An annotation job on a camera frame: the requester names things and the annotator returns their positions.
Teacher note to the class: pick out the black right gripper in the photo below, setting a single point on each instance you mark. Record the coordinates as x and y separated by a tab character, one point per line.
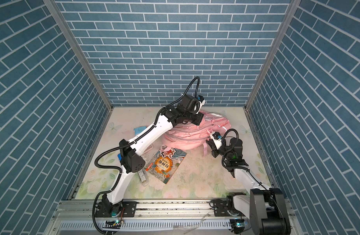
213	148

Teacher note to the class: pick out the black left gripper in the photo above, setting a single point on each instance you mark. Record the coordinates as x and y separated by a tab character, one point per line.
199	117

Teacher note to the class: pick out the pink school backpack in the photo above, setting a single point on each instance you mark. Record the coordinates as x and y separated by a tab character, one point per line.
186	136

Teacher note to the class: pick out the colourful illustrated children's book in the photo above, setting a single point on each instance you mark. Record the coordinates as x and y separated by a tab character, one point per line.
164	163

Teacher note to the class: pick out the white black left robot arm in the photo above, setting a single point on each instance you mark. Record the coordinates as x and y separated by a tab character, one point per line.
188	109

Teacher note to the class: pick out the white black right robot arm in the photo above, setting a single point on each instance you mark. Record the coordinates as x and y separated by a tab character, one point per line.
265	208

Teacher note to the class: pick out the blue pencil sharpener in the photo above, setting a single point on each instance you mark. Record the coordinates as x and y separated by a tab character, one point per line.
139	130

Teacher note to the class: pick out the white pink calculator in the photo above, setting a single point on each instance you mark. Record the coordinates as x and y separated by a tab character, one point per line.
150	147

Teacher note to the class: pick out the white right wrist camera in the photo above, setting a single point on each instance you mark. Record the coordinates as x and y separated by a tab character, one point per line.
217	139

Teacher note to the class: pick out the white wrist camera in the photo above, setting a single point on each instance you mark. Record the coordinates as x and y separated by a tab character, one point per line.
200	102
217	139

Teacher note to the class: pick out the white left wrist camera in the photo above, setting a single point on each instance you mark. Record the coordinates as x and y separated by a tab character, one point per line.
200	102

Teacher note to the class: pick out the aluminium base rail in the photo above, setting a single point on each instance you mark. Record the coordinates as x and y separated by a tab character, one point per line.
172	216

